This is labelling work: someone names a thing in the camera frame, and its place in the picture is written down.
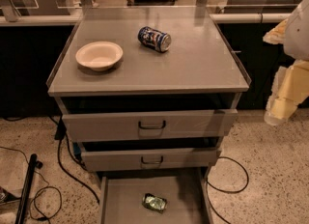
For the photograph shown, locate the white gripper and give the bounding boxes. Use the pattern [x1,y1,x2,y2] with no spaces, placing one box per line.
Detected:
[263,19,309,126]

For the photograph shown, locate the crushed green can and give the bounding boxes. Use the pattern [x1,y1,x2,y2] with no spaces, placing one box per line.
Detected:
[142,193,167,213]

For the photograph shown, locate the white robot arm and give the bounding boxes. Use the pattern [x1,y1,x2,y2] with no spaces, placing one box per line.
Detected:
[263,0,309,126]

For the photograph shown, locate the grey top drawer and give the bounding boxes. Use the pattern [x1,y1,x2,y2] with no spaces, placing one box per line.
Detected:
[57,94,238,142]

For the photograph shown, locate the grey drawer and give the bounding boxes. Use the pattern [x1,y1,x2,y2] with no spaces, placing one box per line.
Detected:
[98,168,213,224]
[57,94,238,142]
[81,138,220,172]

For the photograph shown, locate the blue soda can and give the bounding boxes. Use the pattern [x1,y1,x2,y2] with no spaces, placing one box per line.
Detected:
[138,26,172,53]

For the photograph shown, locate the grey drawer cabinet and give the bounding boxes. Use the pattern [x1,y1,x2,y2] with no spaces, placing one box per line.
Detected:
[46,6,252,224]

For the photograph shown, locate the grey bottom drawer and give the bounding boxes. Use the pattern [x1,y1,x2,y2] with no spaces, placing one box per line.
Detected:
[98,168,213,224]

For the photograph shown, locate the grey middle drawer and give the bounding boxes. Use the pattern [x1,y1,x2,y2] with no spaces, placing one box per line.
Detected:
[81,138,220,172]

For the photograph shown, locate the white bowl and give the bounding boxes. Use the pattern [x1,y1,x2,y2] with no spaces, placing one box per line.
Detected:
[75,42,123,71]

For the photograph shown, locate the black pole on floor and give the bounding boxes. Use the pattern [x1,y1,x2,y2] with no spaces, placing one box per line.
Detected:
[14,154,38,224]

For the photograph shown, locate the white rail pipe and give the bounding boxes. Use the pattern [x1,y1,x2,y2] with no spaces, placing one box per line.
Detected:
[211,14,290,24]

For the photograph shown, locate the black cable right floor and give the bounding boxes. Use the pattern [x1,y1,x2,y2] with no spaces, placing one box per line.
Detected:
[205,155,250,224]

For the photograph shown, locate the black cable floor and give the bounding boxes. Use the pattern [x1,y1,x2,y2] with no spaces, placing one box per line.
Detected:
[205,155,250,224]
[47,115,100,205]

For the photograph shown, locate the black cable left floor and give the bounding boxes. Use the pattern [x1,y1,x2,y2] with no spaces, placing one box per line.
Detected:
[47,115,100,205]

